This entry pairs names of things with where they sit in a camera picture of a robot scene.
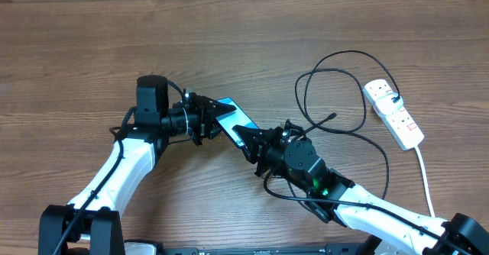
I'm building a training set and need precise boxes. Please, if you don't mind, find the Samsung Galaxy smartphone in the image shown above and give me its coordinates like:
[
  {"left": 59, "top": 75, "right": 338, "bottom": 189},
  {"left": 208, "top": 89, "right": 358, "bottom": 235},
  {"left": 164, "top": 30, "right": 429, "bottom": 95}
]
[{"left": 216, "top": 98, "right": 258, "bottom": 148}]

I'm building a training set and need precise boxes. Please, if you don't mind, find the white USB charger adapter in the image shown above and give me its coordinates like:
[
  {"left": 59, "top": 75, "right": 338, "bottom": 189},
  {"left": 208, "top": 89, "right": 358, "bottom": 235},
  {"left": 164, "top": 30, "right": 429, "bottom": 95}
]
[{"left": 373, "top": 93, "right": 403, "bottom": 118}]

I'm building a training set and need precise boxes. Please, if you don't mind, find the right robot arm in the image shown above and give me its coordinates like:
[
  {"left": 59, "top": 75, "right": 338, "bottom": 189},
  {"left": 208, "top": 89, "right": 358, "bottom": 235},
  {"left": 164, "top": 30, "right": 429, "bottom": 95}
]
[{"left": 233, "top": 125, "right": 488, "bottom": 254}]

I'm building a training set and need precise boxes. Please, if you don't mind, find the white power strip cord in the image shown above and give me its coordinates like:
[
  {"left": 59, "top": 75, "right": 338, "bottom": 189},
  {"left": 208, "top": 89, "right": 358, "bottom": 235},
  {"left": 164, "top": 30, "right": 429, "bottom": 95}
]
[{"left": 413, "top": 145, "right": 436, "bottom": 218}]

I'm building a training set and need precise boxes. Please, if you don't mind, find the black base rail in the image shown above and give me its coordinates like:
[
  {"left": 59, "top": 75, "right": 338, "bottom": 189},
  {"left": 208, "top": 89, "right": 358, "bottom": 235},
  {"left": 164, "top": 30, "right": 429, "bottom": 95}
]
[{"left": 124, "top": 240, "right": 361, "bottom": 255}]

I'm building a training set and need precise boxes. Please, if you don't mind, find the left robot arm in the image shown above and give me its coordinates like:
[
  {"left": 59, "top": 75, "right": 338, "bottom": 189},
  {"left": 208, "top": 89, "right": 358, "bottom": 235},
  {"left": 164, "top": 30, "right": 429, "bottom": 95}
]
[{"left": 37, "top": 75, "right": 235, "bottom": 254}]

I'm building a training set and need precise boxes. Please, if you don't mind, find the white power strip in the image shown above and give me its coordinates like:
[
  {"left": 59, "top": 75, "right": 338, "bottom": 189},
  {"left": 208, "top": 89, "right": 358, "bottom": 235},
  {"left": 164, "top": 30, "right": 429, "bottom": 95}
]
[{"left": 362, "top": 79, "right": 424, "bottom": 151}]

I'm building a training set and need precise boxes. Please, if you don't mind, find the black USB charging cable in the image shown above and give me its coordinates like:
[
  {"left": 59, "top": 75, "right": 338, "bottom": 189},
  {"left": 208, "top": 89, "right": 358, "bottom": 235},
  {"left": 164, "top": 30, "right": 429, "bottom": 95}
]
[{"left": 293, "top": 50, "right": 402, "bottom": 201}]

